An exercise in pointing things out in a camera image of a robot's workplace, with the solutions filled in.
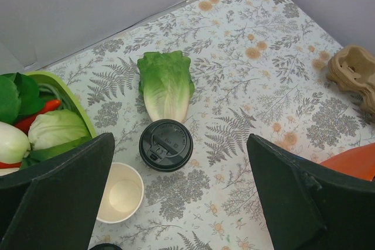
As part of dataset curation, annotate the orange paper bag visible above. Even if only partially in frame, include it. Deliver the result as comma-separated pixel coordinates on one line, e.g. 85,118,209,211
320,143,375,181

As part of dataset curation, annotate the green vegetable tray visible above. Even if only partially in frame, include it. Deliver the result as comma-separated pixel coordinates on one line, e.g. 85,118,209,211
26,71,97,138

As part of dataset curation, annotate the green bok choy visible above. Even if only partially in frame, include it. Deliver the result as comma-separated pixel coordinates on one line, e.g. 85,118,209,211
1,73,92,175

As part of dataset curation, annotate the black plastic cup lid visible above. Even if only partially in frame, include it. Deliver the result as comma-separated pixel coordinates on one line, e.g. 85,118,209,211
139,119,193,173

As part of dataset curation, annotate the floral table mat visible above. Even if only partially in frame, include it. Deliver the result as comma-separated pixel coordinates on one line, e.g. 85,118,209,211
49,0,374,249

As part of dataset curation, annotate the loose green lettuce head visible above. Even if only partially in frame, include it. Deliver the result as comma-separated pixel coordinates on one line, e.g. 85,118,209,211
137,50,195,123

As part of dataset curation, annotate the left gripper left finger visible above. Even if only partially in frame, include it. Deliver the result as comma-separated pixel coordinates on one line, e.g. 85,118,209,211
1,133,115,249

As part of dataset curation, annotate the brown cardboard cup carrier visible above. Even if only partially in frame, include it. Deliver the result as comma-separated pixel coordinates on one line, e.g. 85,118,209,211
326,44,374,115

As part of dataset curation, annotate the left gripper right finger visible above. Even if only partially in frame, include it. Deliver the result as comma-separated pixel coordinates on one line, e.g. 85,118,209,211
247,133,374,249

